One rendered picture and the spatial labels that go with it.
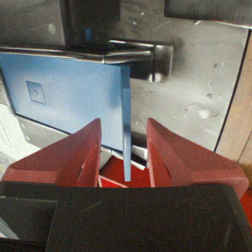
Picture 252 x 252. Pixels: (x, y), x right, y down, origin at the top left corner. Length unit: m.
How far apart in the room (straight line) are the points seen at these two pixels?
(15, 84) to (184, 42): 0.17
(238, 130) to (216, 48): 0.09
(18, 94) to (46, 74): 0.06
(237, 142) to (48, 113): 0.20
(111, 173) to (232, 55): 0.19
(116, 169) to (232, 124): 0.15
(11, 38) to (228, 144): 0.24
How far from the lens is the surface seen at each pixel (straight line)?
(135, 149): 0.16
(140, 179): 0.26
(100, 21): 0.18
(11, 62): 0.20
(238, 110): 0.22
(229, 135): 0.23
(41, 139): 0.24
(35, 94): 0.19
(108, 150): 0.17
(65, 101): 0.17
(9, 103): 0.24
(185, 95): 0.22
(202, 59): 0.20
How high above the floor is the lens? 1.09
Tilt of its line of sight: 45 degrees down
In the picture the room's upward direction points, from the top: 141 degrees counter-clockwise
